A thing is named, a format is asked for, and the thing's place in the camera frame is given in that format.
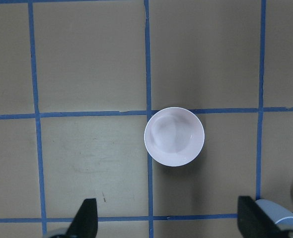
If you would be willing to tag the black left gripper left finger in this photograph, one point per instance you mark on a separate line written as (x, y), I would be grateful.
(85, 222)

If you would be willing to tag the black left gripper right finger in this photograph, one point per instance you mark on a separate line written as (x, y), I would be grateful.
(253, 222)

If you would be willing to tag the blue cup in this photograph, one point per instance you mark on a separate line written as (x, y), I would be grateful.
(277, 223)

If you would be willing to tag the pink bowl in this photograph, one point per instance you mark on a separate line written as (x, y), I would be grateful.
(174, 136)

